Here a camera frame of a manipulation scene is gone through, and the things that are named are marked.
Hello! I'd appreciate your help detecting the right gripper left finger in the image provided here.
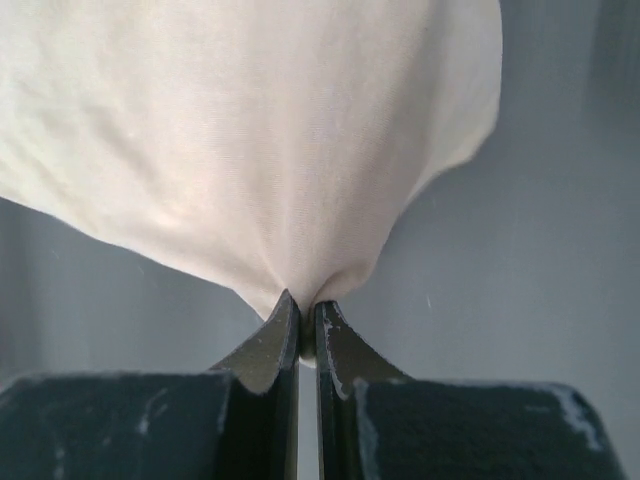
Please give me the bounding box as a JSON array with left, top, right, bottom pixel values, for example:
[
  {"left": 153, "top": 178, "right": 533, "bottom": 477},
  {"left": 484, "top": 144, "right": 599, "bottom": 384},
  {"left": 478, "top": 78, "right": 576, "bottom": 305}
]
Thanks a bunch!
[{"left": 1, "top": 293, "right": 301, "bottom": 479}]

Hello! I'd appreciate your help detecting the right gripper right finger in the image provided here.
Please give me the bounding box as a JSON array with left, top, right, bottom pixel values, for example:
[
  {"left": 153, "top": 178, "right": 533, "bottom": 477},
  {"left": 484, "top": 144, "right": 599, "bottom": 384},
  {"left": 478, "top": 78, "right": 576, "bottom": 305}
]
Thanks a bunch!
[{"left": 314, "top": 302, "right": 625, "bottom": 479}]

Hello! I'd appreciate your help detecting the beige t shirt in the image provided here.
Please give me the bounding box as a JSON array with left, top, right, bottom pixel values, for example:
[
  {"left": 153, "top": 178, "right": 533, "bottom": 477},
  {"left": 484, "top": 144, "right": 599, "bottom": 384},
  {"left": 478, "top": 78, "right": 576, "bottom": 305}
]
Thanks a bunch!
[{"left": 0, "top": 0, "right": 504, "bottom": 370}]

